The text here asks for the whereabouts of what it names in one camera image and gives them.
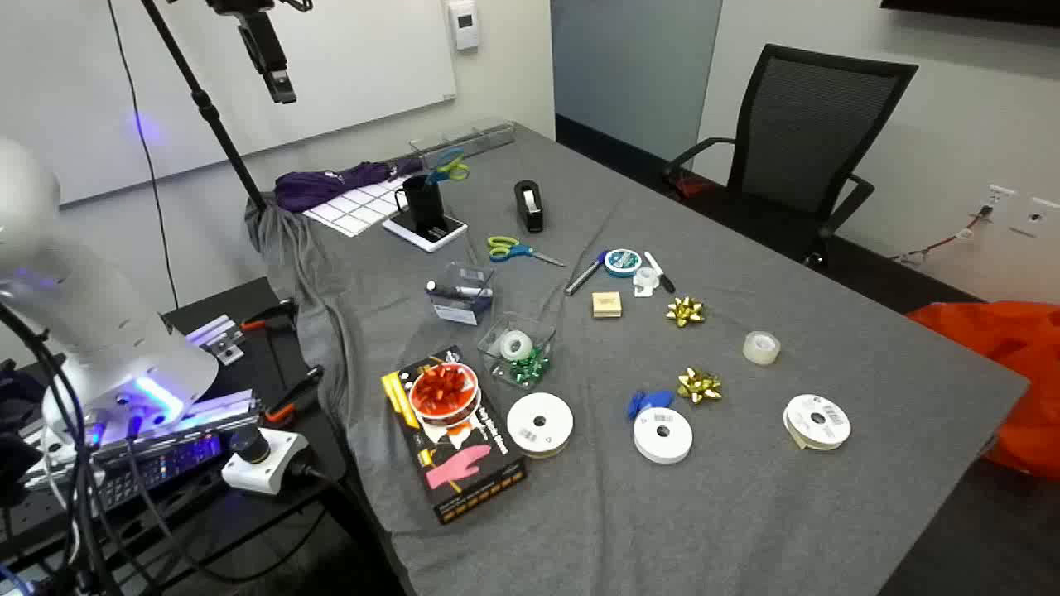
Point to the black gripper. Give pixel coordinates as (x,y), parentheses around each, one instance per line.
(264,37)

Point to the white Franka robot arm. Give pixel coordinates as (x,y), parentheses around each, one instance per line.
(66,300)

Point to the purple cloth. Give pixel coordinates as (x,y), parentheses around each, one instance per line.
(317,185)

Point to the black pen cup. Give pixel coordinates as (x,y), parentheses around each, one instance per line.
(420,202)

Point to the yellow-green blue scissors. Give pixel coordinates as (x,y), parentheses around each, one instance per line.
(451,170)

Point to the clear plastic tray organizer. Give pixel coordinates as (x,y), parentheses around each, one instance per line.
(481,143)

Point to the flat white black box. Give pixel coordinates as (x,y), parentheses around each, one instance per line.
(433,235)

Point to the clear plastic pen box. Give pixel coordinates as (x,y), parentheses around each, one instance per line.
(460,295)

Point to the red gift bow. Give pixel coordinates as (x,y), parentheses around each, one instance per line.
(444,387)

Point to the dark blue pen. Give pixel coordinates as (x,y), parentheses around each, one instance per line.
(585,275)

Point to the clear bag green bows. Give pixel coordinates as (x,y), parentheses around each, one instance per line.
(518,352)

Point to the white box black knob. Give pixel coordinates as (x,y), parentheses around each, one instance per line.
(264,464)

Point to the small beige wooden block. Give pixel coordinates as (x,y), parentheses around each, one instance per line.
(609,305)

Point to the small clear plastic wrapper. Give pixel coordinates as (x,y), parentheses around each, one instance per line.
(648,284)

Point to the white black capped marker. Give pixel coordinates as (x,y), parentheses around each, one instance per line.
(662,274)

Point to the large white ribbon spool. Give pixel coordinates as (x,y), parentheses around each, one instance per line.
(541,426)

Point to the black robot cart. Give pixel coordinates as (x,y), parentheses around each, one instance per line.
(277,540)

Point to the gold gift bow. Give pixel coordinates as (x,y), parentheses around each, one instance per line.
(683,312)
(701,384)

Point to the white spool blue ribbon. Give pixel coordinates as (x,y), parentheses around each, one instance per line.
(663,436)

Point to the black mesh office chair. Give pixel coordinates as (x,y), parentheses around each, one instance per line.
(817,120)

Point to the small white round cap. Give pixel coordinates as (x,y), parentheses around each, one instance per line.
(764,348)

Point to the grey tablecloth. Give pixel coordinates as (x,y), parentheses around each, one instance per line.
(718,499)

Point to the white spool gold ribbon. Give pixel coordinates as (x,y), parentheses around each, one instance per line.
(817,422)

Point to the orange plastic bag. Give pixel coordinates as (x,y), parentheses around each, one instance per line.
(1015,352)

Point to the black camera tripod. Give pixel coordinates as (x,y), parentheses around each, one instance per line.
(203,103)

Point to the white wall thermostat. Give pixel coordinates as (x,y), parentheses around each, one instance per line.
(465,23)

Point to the black wall television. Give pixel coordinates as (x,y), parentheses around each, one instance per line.
(973,9)

